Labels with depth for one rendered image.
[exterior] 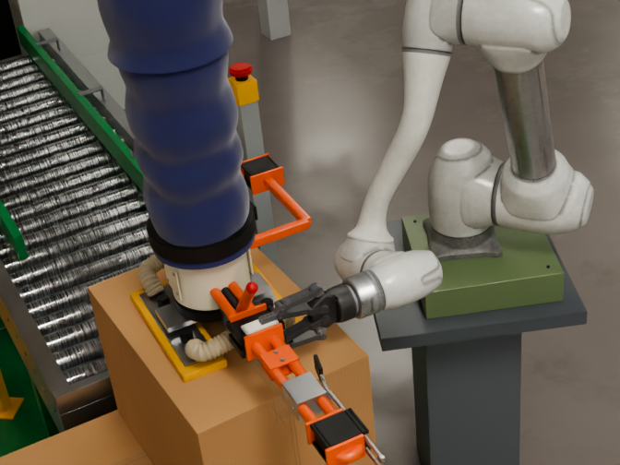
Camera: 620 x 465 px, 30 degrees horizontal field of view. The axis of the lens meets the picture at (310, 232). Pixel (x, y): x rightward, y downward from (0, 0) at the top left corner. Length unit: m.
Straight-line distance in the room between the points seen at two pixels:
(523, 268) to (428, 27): 0.76
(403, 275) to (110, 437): 0.94
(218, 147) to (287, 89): 3.35
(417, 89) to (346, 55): 3.53
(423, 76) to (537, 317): 0.76
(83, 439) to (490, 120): 2.83
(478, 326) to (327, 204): 1.96
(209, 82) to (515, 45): 0.59
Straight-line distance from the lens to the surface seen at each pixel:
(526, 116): 2.46
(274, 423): 2.36
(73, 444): 2.92
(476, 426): 3.16
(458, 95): 5.39
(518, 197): 2.66
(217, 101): 2.19
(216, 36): 2.14
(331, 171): 4.85
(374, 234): 2.46
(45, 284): 3.48
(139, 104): 2.19
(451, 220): 2.79
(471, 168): 2.72
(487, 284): 2.76
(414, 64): 2.31
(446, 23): 2.28
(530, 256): 2.85
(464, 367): 3.01
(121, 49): 2.14
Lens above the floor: 2.49
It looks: 34 degrees down
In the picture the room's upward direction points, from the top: 6 degrees counter-clockwise
